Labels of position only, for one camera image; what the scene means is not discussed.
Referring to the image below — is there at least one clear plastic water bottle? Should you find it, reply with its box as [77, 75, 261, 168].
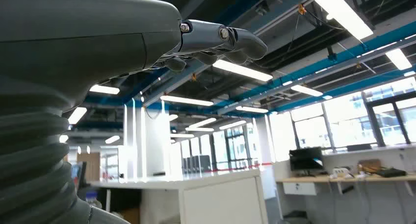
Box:
[85, 191, 103, 210]

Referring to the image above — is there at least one wooden office desk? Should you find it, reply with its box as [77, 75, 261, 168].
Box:
[276, 173, 416, 197]

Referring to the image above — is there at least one flat black device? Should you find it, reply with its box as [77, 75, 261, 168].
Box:
[375, 168, 407, 178]

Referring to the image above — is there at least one white partition counter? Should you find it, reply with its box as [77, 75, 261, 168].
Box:
[91, 169, 269, 224]

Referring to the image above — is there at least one black computer monitor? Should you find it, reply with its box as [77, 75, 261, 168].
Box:
[289, 147, 324, 172]

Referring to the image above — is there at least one white ceiling light panel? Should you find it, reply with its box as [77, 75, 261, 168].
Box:
[160, 95, 214, 106]
[188, 118, 217, 129]
[314, 0, 374, 41]
[235, 106, 269, 114]
[218, 120, 247, 130]
[67, 107, 88, 125]
[212, 59, 273, 82]
[290, 84, 323, 97]
[385, 49, 413, 71]
[89, 84, 120, 95]

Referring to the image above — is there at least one white desk drawer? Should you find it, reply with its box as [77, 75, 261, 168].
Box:
[283, 182, 317, 196]

